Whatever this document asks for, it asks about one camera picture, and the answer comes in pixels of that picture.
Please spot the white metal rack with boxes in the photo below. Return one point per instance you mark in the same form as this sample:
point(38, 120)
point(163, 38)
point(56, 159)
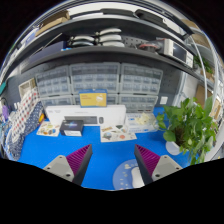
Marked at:
point(201, 95)

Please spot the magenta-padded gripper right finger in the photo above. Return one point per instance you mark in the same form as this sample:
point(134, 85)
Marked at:
point(166, 166)

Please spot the small black box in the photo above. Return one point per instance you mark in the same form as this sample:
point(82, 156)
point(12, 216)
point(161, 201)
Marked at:
point(71, 128)

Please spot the white wall socket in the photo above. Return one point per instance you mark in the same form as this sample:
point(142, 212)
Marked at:
point(163, 100)

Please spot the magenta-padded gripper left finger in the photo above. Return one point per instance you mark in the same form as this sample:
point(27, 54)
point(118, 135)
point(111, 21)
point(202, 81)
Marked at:
point(60, 166)

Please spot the clear plastic box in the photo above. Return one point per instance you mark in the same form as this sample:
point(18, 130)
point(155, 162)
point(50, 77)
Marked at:
point(141, 122)

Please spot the long white keyboard box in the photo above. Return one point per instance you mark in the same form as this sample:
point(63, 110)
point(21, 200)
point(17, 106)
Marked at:
point(113, 111)

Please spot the red blue checked cloth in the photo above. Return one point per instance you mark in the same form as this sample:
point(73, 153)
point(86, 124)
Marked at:
point(23, 113)

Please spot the green plant in white pot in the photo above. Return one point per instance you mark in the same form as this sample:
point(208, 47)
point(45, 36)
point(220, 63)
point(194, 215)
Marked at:
point(186, 126)

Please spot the round blue printed mouse pad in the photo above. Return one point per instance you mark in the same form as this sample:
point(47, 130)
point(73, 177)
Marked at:
point(121, 175)

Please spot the yellow card box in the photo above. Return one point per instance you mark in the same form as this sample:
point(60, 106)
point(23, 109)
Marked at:
point(92, 98)

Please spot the printed picture sheet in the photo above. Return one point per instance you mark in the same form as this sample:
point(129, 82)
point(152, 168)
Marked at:
point(117, 133)
point(48, 128)

